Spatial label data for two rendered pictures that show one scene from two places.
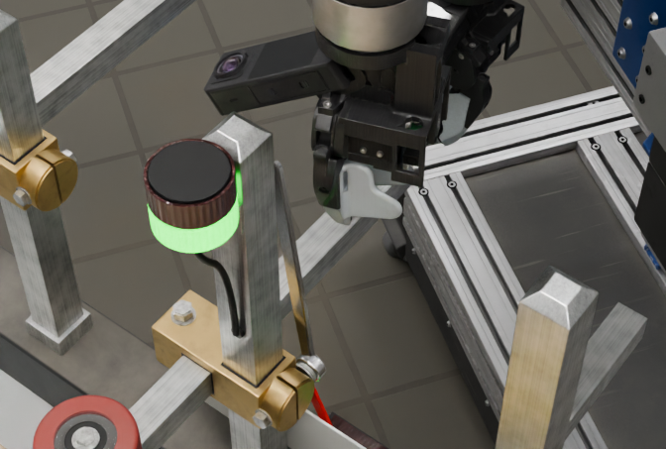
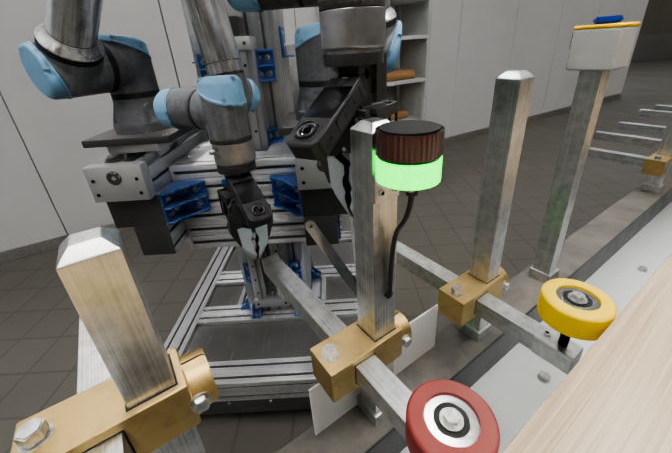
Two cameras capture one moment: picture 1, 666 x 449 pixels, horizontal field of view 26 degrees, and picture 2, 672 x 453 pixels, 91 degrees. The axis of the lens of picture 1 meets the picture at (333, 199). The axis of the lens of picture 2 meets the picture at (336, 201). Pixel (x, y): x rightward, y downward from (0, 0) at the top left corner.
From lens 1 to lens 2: 0.95 m
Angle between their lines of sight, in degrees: 59
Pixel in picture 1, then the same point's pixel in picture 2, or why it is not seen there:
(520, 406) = (513, 154)
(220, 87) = (323, 133)
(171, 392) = (385, 378)
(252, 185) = not seen: hidden behind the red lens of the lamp
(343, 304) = not seen: outside the picture
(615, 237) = (240, 326)
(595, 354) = not seen: hidden behind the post
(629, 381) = (294, 342)
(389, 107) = (374, 103)
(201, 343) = (355, 349)
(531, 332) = (523, 95)
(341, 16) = (377, 18)
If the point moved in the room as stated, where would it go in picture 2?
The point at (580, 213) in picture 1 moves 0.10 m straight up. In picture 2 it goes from (223, 333) to (218, 314)
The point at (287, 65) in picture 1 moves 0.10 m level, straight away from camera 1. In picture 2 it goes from (341, 97) to (259, 99)
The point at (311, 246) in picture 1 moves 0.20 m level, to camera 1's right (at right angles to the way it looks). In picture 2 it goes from (303, 293) to (340, 231)
